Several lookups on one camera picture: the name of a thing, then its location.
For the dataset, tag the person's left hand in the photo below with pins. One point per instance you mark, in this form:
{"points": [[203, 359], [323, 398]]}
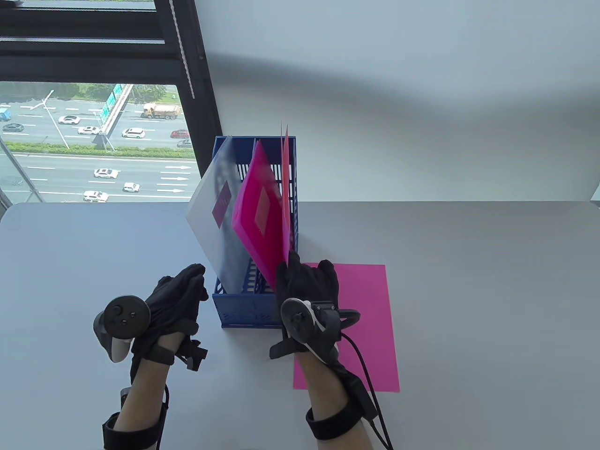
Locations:
{"points": [[173, 304]]}

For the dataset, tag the person's right hand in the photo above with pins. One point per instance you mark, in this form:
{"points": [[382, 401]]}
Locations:
{"points": [[309, 283]]}

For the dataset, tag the pink cardstock sheet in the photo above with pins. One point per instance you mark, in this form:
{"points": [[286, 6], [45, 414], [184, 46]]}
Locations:
{"points": [[370, 328]]}

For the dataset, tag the orange cardstock sheet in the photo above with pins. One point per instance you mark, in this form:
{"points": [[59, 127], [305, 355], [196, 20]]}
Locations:
{"points": [[286, 211]]}

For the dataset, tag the clear L-shaped folder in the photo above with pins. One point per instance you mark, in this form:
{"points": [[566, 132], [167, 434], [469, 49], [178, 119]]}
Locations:
{"points": [[206, 225]]}

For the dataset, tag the pink plastic folder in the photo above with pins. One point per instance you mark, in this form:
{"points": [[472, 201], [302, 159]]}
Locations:
{"points": [[255, 192]]}

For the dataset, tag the person's left forearm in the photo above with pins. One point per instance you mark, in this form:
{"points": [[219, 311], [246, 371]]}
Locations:
{"points": [[145, 389]]}

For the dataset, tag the black forearm sensor box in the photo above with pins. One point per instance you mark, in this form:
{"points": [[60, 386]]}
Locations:
{"points": [[361, 393], [124, 397]]}

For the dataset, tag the person's right forearm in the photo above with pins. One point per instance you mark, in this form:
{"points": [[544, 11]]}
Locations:
{"points": [[323, 384]]}

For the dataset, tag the right grey tracking controller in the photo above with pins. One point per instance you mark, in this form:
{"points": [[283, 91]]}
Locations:
{"points": [[297, 323]]}

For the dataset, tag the grey tracking controller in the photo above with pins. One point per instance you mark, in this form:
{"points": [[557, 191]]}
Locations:
{"points": [[124, 316], [297, 323]]}

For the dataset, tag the left grey tracking controller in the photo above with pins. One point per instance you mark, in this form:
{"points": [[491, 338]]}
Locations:
{"points": [[124, 316]]}

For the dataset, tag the blue plastic file organizer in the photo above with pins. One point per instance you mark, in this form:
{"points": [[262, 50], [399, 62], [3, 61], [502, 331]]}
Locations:
{"points": [[248, 311]]}

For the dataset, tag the highway sign gantry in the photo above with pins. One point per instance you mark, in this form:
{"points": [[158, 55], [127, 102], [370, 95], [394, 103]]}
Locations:
{"points": [[112, 112]]}

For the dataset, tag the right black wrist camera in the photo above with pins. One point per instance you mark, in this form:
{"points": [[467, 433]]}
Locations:
{"points": [[347, 318]]}

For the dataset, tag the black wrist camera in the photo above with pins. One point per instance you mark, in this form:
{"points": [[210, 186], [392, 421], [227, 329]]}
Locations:
{"points": [[194, 354], [347, 318]]}

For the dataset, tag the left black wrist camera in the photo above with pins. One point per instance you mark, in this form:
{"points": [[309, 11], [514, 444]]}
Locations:
{"points": [[194, 354]]}

